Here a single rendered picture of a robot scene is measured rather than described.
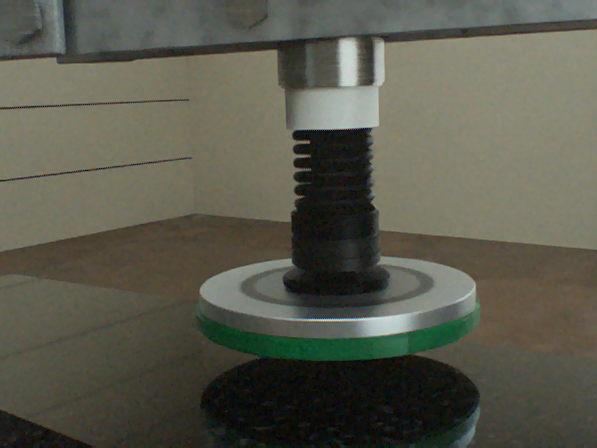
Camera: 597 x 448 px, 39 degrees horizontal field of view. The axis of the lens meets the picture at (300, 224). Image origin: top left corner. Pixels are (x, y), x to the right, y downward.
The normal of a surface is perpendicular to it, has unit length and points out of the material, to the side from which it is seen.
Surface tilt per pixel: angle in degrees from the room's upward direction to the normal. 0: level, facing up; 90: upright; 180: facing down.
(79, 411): 0
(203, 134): 90
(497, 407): 0
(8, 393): 0
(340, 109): 90
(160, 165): 90
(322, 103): 90
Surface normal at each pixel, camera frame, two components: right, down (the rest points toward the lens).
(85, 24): -0.11, 0.16
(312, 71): -0.40, 0.16
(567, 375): -0.04, -0.99
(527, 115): -0.61, 0.15
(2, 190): 0.80, 0.07
